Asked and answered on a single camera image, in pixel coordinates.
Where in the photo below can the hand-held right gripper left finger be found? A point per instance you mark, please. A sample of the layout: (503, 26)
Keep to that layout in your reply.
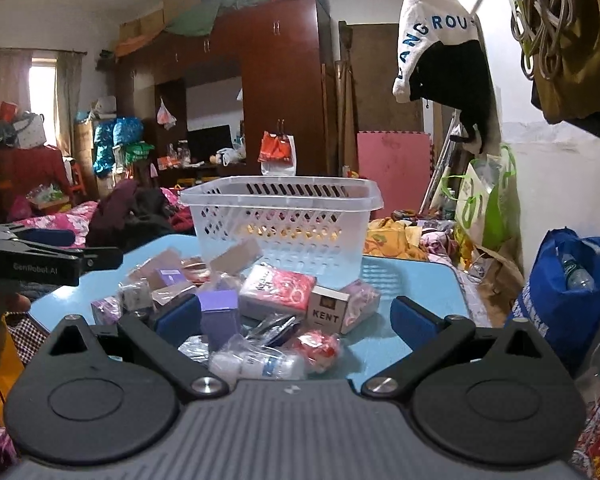
(177, 317)

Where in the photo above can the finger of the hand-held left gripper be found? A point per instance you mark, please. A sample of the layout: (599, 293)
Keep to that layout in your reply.
(102, 257)
(50, 237)

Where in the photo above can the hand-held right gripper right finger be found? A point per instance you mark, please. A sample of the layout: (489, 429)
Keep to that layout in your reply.
(412, 320)

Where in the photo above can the pink purple tissue packet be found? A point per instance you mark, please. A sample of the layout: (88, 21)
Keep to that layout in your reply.
(362, 305)

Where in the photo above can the white cigarette box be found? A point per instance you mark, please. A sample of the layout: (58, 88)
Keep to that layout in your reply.
(327, 310)

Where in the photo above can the red flower tissue packet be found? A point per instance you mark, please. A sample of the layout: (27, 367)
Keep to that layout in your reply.
(277, 290)

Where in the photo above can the clear plastic basket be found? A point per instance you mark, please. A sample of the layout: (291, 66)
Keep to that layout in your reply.
(285, 220)

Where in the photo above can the person's left hand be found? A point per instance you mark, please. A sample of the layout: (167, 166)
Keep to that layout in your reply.
(16, 303)

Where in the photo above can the pink floral blanket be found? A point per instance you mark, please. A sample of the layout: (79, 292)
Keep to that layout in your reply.
(55, 220)

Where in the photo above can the small grey white box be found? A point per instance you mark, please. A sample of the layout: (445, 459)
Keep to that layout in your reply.
(135, 296)

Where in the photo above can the dark clothes pile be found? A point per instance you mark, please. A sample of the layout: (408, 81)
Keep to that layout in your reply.
(130, 215)

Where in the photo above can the beige box with purple label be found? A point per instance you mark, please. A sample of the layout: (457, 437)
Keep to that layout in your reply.
(157, 270)

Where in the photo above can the red item in clear wrap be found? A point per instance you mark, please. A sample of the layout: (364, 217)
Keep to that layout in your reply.
(197, 270)

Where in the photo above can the small pink packet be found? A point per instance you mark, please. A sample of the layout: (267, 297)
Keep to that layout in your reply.
(105, 310)

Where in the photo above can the red cloth covered furniture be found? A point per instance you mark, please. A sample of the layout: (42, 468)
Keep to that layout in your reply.
(27, 170)

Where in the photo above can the yellow floral blanket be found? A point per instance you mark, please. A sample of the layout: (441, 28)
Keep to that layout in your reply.
(392, 240)

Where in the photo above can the brown cardboard box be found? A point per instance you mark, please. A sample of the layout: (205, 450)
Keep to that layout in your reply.
(235, 257)

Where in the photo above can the white bottle in plastic bag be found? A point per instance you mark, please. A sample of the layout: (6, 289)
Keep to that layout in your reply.
(260, 362)

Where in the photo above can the black item in clear wrap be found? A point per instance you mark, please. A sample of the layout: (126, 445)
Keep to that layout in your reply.
(272, 327)

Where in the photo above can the brown paper bag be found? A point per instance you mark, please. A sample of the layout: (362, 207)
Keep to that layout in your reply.
(500, 280)

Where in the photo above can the red white wrapped packet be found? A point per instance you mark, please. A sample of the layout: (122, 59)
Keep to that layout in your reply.
(315, 350)

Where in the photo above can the grey dotted bag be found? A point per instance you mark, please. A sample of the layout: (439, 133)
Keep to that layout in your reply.
(29, 131)

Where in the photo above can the green printed bag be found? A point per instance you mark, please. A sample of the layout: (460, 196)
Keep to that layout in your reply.
(139, 151)

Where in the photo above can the blue patterned bags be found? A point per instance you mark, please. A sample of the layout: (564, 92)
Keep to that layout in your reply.
(115, 140)

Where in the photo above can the window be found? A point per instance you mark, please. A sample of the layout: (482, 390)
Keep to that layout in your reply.
(42, 105)

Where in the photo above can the green white tote bag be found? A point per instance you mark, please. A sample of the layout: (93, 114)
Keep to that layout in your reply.
(485, 205)

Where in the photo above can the patterned curtain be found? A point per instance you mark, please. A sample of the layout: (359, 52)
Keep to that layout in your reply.
(69, 100)

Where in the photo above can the blue shopping bag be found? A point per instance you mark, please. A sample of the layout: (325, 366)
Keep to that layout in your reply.
(560, 310)

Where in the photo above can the pink foam mat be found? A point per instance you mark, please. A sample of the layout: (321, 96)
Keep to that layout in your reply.
(394, 170)

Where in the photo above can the pink plastic bag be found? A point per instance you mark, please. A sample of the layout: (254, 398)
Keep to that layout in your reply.
(166, 116)

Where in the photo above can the black television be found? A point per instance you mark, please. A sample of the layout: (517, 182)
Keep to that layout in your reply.
(209, 142)

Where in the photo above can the clear water bottle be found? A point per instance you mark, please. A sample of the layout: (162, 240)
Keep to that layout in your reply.
(576, 272)

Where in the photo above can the red white paper bag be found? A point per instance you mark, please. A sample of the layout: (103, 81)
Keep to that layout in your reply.
(277, 152)

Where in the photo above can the brown wooden wardrobe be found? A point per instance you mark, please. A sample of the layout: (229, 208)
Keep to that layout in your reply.
(275, 75)

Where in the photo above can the white and black hanging garment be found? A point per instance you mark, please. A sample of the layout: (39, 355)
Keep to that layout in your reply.
(445, 60)

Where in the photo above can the olive hanging bag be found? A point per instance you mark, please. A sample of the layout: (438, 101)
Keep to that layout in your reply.
(580, 55)

